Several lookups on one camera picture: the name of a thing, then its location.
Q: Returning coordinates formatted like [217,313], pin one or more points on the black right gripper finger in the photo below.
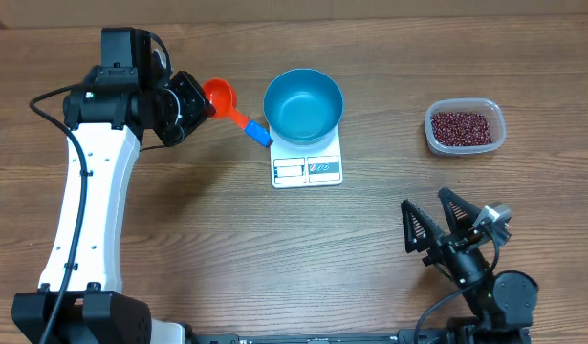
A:
[420,231]
[460,214]

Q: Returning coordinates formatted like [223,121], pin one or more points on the red plastic scoop blue handle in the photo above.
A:
[223,98]

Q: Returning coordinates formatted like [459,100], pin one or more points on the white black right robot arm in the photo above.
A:
[501,304]

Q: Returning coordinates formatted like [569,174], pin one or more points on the red beans pile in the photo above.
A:
[460,129]

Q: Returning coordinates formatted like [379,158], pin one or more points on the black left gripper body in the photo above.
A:
[180,111]

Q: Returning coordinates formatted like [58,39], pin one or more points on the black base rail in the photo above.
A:
[360,338]

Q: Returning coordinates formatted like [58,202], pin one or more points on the white digital kitchen scale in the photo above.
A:
[317,164]

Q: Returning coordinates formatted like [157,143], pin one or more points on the clear plastic bean container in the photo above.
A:
[488,108]

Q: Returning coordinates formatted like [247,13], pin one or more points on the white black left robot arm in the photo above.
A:
[132,90]

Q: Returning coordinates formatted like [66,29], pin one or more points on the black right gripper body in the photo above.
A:
[467,268]

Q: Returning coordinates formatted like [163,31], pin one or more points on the teal plastic bowl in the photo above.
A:
[303,106]

